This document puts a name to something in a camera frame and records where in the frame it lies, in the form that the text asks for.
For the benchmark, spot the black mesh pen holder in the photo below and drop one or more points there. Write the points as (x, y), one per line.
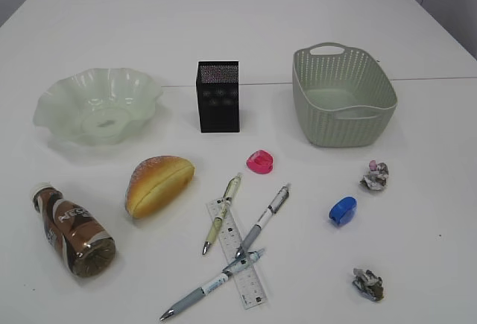
(217, 89)

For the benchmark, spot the clear plastic ruler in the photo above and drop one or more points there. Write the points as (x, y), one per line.
(250, 289)

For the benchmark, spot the brown Nescafe coffee bottle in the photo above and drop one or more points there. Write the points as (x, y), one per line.
(84, 245)

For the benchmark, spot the yellow-green clear pen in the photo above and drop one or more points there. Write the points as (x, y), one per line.
(225, 201)

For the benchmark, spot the green plastic woven basket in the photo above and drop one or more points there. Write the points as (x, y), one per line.
(343, 99)

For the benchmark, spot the golden bread roll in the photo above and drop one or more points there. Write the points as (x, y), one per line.
(155, 182)

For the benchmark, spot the blue pencil sharpener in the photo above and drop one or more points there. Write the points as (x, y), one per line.
(343, 211)

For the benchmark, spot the pink pencil sharpener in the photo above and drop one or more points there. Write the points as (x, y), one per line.
(260, 162)

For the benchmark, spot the white grey upper pen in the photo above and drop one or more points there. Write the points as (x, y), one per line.
(272, 209)

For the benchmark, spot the pale green wavy plate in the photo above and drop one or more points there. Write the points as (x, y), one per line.
(98, 106)

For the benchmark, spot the white blue lower pen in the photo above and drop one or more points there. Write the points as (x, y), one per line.
(199, 293)

